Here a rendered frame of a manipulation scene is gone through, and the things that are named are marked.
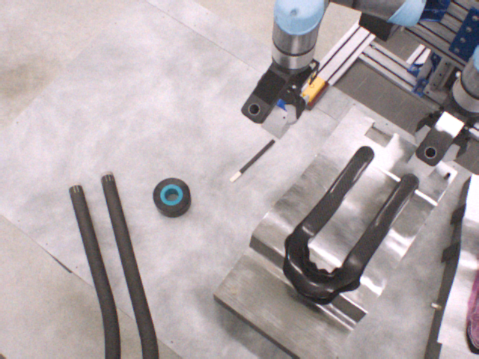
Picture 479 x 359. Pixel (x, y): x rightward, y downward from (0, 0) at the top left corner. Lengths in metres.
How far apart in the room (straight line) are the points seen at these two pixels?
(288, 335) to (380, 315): 0.21
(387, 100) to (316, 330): 1.15
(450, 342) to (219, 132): 0.66
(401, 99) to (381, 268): 1.09
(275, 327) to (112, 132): 0.57
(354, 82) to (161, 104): 0.93
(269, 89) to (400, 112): 1.12
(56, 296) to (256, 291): 1.09
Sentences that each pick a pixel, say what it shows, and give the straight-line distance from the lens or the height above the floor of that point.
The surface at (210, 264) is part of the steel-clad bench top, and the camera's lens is 1.31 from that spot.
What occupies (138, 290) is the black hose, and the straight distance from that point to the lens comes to 1.21.
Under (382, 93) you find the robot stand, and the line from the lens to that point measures 2.21.
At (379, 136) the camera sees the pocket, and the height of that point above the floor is 0.86.
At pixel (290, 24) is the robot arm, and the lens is 0.98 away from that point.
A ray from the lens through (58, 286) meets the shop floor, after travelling 2.20.
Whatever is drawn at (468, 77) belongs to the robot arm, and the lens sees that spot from 1.08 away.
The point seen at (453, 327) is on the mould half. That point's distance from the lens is 1.28.
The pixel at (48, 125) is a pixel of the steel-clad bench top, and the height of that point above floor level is 0.80.
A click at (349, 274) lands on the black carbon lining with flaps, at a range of 1.21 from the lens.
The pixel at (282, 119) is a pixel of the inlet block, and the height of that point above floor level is 0.96.
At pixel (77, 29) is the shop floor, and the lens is 2.63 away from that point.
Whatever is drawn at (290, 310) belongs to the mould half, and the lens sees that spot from 1.23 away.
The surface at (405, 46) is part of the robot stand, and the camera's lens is 2.33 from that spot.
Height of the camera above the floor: 2.06
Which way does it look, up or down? 67 degrees down
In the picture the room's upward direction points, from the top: straight up
